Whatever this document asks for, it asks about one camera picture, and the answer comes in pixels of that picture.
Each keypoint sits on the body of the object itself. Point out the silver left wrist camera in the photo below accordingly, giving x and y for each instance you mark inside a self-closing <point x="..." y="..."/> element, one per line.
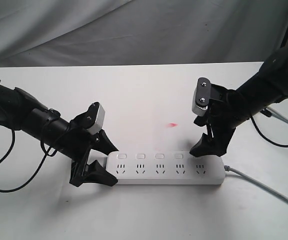
<point x="94" y="118"/>

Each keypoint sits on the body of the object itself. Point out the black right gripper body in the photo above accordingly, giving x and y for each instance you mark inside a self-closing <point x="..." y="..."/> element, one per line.
<point x="227" y="108"/>

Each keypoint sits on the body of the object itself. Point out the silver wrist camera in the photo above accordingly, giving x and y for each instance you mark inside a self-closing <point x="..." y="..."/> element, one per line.
<point x="94" y="118"/>
<point x="201" y="96"/>

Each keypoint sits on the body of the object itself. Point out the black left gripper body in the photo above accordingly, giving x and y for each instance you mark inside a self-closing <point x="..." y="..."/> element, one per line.
<point x="77" y="144"/>

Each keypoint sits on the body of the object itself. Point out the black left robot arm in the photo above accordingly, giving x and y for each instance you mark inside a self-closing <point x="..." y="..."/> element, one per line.
<point x="20" y="111"/>

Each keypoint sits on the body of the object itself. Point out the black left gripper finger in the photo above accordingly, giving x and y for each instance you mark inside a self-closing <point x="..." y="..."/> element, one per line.
<point x="97" y="174"/>
<point x="102" y="144"/>

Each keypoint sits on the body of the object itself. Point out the white five-outlet power strip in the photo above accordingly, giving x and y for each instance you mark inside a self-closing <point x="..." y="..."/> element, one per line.
<point x="165" y="168"/>

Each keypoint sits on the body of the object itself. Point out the white backdrop cloth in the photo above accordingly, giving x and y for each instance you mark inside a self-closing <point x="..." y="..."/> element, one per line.
<point x="49" y="33"/>

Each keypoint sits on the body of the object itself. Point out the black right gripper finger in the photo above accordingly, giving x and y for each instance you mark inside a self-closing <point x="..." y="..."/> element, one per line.
<point x="221" y="137"/>
<point x="203" y="147"/>

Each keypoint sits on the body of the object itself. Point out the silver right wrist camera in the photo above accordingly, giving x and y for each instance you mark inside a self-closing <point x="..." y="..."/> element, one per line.
<point x="201" y="96"/>

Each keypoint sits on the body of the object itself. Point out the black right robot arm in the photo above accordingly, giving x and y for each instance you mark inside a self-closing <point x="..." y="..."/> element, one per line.
<point x="270" y="84"/>

